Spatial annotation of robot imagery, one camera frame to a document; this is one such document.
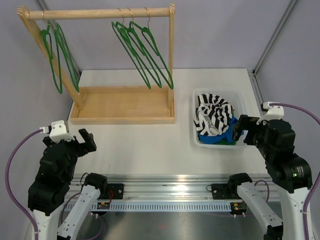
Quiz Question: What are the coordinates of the blue tank top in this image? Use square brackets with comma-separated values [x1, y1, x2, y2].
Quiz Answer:
[197, 116, 238, 145]

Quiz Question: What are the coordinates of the green tank top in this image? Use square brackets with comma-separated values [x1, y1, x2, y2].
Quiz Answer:
[216, 138, 237, 146]

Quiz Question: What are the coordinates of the black white striped tank top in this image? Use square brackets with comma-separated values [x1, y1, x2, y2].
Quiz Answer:
[193, 93, 235, 136]

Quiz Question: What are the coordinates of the green hanger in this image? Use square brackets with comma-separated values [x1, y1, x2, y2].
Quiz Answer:
[134, 7, 174, 90]
[41, 22, 63, 94]
[53, 23, 80, 93]
[127, 8, 162, 88]
[111, 8, 151, 89]

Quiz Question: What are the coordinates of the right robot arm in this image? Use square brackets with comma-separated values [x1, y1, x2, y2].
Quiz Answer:
[226, 115, 316, 240]

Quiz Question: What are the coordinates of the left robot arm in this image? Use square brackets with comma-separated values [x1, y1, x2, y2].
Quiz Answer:
[28, 128, 108, 240]

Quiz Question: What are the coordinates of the white plastic basket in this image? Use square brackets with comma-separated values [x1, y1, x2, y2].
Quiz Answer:
[192, 89, 246, 150]

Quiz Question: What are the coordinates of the wooden clothes rack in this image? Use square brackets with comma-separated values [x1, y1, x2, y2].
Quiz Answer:
[16, 4, 175, 125]

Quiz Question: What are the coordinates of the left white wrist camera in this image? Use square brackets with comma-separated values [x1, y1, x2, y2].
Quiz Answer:
[39, 120, 75, 143]

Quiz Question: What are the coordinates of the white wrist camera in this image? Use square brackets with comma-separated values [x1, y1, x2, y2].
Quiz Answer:
[256, 101, 284, 125]
[39, 120, 75, 143]

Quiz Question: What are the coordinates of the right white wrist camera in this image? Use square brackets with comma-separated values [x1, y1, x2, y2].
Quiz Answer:
[256, 101, 284, 125]

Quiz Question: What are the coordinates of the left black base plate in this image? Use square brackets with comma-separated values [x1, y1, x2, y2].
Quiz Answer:
[98, 183, 124, 200]

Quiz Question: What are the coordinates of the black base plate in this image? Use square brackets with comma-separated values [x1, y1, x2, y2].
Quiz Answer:
[98, 183, 124, 200]
[206, 183, 241, 200]

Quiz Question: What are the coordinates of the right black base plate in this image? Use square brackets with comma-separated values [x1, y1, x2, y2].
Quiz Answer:
[206, 183, 241, 200]

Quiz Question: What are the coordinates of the aluminium mounting rail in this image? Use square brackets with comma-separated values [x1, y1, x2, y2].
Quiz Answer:
[64, 174, 281, 202]

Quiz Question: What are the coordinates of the white slotted cable duct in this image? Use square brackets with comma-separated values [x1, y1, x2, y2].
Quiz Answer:
[89, 201, 231, 212]

